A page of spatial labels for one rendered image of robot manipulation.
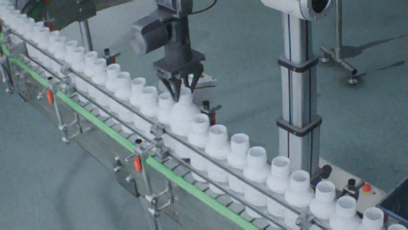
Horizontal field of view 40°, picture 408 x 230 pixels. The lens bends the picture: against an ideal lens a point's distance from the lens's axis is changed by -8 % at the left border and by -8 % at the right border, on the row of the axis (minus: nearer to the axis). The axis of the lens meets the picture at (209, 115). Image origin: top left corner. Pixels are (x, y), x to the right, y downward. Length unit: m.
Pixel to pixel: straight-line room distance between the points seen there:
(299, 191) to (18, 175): 2.31
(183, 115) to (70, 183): 1.82
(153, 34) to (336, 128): 2.16
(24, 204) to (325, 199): 2.15
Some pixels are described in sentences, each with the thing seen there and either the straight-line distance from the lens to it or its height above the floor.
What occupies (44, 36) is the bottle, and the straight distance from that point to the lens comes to 1.88.
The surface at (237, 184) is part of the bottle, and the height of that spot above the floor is 1.06.
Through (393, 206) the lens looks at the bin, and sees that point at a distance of 1.49.
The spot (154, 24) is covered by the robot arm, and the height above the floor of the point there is 1.40.
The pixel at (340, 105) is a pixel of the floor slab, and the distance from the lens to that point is 3.42.
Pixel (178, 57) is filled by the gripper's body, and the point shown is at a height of 1.31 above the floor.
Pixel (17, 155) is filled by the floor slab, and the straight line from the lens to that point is 3.41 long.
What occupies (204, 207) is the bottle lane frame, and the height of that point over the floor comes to 0.96.
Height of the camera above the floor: 1.91
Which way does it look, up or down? 34 degrees down
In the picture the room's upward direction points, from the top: 6 degrees counter-clockwise
